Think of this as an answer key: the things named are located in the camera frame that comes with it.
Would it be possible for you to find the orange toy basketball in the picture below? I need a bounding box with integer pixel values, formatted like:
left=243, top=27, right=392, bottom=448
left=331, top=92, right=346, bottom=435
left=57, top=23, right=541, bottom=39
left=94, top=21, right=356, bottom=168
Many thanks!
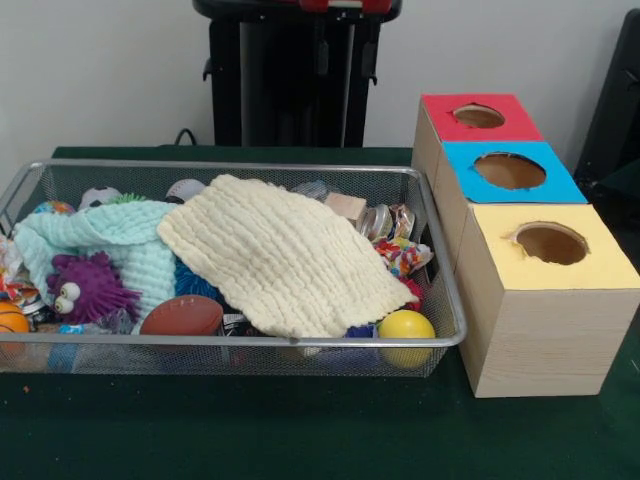
left=0, top=300, right=31, bottom=337

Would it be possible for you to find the cream yellow cloth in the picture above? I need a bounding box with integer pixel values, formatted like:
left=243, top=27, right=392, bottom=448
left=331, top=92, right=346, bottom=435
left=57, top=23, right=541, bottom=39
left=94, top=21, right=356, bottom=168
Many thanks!
left=157, top=174, right=419, bottom=339

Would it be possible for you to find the purple spiky toy with eyes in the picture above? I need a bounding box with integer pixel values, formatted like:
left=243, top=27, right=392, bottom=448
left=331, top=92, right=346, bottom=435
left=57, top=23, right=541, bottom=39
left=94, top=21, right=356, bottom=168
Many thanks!
left=46, top=252, right=142, bottom=325

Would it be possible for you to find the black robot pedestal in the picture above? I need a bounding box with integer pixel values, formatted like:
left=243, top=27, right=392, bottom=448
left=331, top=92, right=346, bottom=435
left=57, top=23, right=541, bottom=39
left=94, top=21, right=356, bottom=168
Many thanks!
left=193, top=0, right=402, bottom=149

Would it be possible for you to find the colourful crinkly packet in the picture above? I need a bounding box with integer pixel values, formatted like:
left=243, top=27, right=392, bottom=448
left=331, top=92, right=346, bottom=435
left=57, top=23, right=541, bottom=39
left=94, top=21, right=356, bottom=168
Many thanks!
left=373, top=237, right=434, bottom=279

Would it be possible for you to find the small wooden block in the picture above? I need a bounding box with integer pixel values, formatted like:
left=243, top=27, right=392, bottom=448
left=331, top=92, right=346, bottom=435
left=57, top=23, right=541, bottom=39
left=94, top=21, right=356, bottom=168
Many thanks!
left=324, top=192, right=368, bottom=227

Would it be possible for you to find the brown toy football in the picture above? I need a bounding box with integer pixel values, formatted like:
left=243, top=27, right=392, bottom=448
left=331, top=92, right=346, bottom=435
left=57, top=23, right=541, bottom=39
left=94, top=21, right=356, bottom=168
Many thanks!
left=139, top=295, right=225, bottom=337

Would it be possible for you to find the small soccer ball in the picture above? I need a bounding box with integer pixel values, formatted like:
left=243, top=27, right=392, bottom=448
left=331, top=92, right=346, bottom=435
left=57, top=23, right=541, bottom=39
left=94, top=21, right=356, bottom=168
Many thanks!
left=78, top=187, right=122, bottom=211

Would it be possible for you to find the clear mesh bin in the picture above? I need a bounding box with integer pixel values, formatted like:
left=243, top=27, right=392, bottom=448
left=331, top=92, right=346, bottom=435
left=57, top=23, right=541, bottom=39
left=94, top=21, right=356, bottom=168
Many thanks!
left=0, top=158, right=468, bottom=379

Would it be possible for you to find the yellow ball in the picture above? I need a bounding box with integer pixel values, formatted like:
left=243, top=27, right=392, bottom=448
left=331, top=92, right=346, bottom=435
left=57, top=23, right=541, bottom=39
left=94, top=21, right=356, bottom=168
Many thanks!
left=378, top=309, right=437, bottom=369

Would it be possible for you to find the black chair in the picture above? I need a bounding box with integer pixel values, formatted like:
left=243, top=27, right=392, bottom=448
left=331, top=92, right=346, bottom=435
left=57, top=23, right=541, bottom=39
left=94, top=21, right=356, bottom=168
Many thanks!
left=575, top=10, right=640, bottom=201

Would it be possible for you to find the mint green cloth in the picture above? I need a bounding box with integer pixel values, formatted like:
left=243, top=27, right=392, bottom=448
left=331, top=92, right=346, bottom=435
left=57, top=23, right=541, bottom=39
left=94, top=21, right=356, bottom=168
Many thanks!
left=12, top=200, right=181, bottom=321

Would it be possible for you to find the dark green table cloth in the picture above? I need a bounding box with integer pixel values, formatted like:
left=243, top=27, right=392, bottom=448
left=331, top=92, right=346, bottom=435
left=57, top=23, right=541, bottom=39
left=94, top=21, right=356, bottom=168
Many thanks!
left=0, top=145, right=640, bottom=480

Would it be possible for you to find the white ball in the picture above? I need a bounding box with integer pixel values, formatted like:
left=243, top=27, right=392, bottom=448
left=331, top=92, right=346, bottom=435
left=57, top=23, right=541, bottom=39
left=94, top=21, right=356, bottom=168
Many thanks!
left=165, top=179, right=207, bottom=204

